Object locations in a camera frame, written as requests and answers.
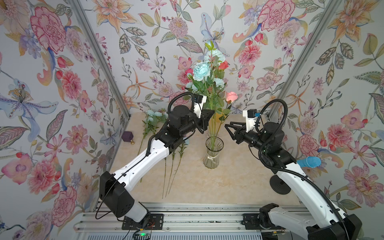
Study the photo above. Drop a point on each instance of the right aluminium corner post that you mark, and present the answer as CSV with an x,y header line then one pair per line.
x,y
320,27

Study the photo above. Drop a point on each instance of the pink rose blue carnation bouquet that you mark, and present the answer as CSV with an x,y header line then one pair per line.
x,y
205,71

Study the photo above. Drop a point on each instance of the purple perfume bottle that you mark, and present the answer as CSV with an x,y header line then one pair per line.
x,y
128,137

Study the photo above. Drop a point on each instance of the wrist white camera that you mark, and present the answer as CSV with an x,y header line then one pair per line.
x,y
250,116
199,101

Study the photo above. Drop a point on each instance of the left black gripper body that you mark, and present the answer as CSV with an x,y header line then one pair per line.
x,y
200,122

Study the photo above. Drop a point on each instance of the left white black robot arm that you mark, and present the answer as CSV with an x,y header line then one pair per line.
x,y
186,115

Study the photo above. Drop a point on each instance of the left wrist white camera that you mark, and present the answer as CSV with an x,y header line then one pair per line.
x,y
199,101

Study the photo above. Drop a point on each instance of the left aluminium corner post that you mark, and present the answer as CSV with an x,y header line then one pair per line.
x,y
80,14

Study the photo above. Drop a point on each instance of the aluminium corner post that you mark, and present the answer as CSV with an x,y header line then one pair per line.
x,y
80,14
320,27

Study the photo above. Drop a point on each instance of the pink and blue rose bouquet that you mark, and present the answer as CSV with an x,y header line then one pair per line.
x,y
218,99

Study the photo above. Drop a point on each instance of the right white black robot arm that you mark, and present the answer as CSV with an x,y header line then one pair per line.
x,y
328,222

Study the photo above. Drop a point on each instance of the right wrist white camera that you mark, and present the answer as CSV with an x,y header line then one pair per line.
x,y
250,116

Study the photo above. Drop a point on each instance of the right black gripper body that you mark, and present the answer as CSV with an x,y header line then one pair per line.
x,y
254,140

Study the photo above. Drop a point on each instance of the clear ribbed glass vase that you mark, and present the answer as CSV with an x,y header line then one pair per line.
x,y
214,146

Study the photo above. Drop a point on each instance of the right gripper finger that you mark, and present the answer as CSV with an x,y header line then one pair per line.
x,y
232,130
241,125

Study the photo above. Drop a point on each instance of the light blue rose stem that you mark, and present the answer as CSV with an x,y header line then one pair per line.
x,y
152,123

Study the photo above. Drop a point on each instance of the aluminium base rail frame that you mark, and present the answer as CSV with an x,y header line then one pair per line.
x,y
183,222

